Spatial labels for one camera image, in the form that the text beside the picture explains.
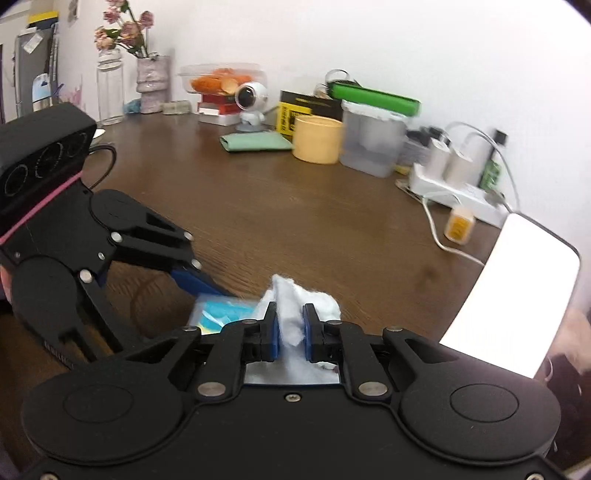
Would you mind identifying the clear dental floss pick box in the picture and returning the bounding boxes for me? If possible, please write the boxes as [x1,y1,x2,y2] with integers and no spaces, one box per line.
[187,294,259,334]

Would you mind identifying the white cotton wad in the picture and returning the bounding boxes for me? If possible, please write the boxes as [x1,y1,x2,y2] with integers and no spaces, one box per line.
[245,274,341,385]

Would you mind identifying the clear plastic storage container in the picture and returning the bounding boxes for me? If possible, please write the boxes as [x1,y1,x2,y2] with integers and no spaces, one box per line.
[339,100,408,178]

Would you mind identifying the green folded cloth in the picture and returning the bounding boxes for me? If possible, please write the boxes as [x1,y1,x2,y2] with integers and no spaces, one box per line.
[219,131,293,153]

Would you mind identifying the yellow white plug adapter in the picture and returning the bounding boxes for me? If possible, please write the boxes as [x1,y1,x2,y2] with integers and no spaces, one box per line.
[445,205,476,245]

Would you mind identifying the small grey green block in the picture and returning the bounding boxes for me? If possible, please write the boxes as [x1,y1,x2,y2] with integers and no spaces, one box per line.
[162,100,192,115]

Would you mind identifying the red white boxes stack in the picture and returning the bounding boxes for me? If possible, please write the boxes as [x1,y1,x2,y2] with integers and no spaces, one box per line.
[197,94,240,127]

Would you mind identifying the smartphone with white screen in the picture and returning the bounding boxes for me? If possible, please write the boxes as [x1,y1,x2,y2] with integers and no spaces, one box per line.
[440,213,581,378]

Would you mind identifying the yellow round cup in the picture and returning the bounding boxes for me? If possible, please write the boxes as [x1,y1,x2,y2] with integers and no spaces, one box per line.
[293,115,344,165]

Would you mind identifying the white astronaut figurine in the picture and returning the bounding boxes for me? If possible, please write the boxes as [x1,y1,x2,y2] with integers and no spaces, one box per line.
[235,81,267,133]

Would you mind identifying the white power strip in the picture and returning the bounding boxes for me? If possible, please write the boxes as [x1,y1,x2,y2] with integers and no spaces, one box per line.
[409,164,509,228]

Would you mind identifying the clear snack clamshell box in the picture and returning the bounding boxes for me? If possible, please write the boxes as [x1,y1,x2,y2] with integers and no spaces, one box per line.
[178,63,266,95]

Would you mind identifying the black yellow Yunmo box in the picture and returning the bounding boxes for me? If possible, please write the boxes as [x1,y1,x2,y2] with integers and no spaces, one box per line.
[276,90,342,140]

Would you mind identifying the clear glass bottle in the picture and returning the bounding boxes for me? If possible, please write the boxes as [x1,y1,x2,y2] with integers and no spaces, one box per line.
[96,49,124,127]

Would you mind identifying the pink textured vase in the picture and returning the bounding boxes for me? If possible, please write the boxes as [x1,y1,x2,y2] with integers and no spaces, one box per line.
[136,55,170,114]

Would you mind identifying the white charger right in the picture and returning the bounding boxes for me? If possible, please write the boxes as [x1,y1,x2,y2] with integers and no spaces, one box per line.
[444,149,474,189]

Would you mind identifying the white charger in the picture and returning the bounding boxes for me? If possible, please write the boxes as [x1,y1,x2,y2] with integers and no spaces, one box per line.
[424,138,451,180]
[444,149,474,189]

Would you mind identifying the white charger left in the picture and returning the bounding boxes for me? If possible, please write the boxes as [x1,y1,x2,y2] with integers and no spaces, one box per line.
[424,138,451,180]

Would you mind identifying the green cylindrical case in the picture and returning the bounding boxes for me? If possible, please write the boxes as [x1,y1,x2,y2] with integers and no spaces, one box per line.
[327,81,421,117]

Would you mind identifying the pink dried flowers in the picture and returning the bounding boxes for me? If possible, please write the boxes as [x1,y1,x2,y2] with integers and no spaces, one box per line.
[94,0,154,59]

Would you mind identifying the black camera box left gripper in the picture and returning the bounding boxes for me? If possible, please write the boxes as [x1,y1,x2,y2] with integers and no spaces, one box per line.
[1,103,97,234]

